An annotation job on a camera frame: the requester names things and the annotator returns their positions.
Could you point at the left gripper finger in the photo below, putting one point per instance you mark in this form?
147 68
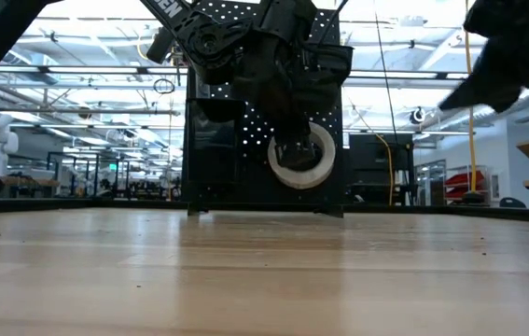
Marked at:
285 154
307 154

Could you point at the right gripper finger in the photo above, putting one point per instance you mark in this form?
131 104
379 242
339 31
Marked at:
497 88

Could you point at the beige masking tape roll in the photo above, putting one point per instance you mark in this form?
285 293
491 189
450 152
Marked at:
301 182

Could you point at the small black pegboard bin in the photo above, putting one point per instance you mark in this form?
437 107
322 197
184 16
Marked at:
334 65

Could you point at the black metal pegboard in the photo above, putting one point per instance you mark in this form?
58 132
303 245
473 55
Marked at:
254 196

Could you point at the black background cabinet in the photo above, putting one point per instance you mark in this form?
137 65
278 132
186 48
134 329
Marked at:
371 163

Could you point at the tall black pegboard bin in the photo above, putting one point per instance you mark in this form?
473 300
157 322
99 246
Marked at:
212 154

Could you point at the small black ceiling reel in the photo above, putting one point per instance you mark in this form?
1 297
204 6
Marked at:
417 116

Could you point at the red storage bins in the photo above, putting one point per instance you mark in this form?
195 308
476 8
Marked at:
464 182

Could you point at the black office chair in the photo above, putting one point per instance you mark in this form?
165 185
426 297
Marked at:
512 203

